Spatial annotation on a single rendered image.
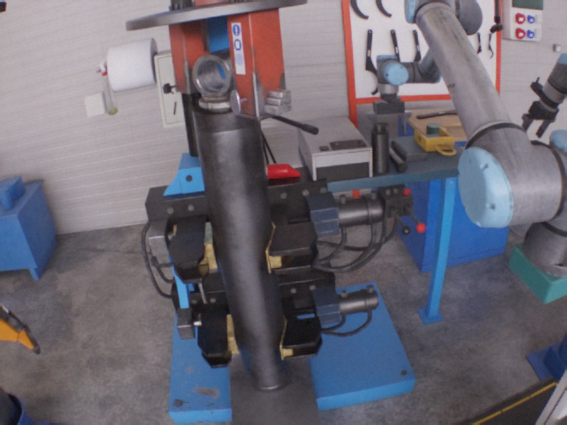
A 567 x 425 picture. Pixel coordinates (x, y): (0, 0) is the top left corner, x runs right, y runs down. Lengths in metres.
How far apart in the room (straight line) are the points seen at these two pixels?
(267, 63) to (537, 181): 0.78
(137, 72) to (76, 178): 1.87
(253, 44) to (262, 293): 0.92
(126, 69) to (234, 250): 1.14
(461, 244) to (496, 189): 2.31
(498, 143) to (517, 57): 3.47
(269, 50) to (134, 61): 1.15
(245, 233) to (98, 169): 2.49
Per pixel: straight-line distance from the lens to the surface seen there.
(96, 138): 3.75
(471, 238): 3.07
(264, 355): 1.92
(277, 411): 2.06
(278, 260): 1.54
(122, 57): 2.29
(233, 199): 1.46
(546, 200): 0.82
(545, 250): 0.94
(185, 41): 1.51
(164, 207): 1.80
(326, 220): 1.70
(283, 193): 1.76
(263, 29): 1.21
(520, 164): 0.79
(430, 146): 2.09
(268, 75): 1.23
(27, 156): 4.08
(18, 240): 3.59
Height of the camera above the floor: 1.85
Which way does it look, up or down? 28 degrees down
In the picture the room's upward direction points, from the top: 5 degrees counter-clockwise
